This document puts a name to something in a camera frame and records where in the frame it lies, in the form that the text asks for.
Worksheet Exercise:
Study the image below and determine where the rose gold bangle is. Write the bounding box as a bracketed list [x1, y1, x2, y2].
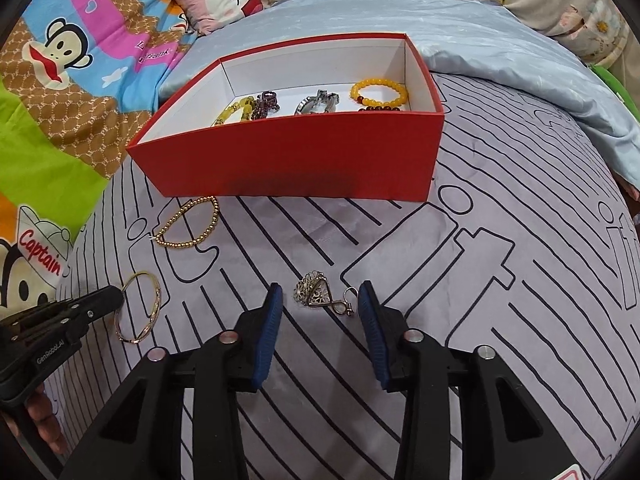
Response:
[114, 271, 163, 346]

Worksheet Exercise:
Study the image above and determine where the gold small bead bracelet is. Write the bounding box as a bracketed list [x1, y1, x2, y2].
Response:
[150, 195, 222, 250]

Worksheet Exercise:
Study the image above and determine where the silver filigree pendant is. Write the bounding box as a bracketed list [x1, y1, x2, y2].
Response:
[293, 270, 358, 316]

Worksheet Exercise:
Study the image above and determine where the yellow chunky bead bracelet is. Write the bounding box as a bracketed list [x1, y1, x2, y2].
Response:
[211, 95, 257, 128]

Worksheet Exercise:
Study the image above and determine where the purple garnet bead bracelet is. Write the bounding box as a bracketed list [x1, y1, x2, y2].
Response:
[249, 90, 281, 122]

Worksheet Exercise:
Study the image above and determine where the silver blue dial wristwatch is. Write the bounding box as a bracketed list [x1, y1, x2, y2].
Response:
[294, 89, 340, 115]

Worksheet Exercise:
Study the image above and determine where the orange bead bracelet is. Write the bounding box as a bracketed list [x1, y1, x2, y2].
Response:
[349, 77, 410, 111]

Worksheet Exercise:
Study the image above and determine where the person hand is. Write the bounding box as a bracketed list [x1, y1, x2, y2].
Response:
[25, 384, 67, 455]

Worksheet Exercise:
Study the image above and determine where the grey lined bed sheet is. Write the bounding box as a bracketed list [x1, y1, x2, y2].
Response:
[46, 75, 639, 477]

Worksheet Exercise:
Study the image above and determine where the cartoon monkey colourful quilt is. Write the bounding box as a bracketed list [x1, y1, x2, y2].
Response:
[1, 0, 193, 316]

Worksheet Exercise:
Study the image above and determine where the red cardboard box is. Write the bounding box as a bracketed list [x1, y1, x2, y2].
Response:
[128, 32, 445, 202]

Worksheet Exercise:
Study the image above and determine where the green plastic object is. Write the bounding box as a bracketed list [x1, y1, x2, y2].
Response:
[590, 65, 640, 120]

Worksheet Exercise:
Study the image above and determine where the light blue blanket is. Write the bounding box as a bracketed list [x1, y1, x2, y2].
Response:
[158, 0, 639, 185]

